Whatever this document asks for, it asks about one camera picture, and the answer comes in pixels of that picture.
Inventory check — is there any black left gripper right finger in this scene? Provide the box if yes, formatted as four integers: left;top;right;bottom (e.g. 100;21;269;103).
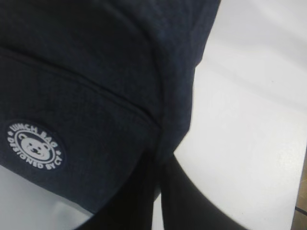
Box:
161;156;246;230

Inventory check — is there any navy blue lunch bag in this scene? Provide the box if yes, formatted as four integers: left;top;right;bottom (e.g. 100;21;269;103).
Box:
0;0;220;213

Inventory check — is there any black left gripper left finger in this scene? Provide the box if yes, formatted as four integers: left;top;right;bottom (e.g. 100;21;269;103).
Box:
77;153;161;230

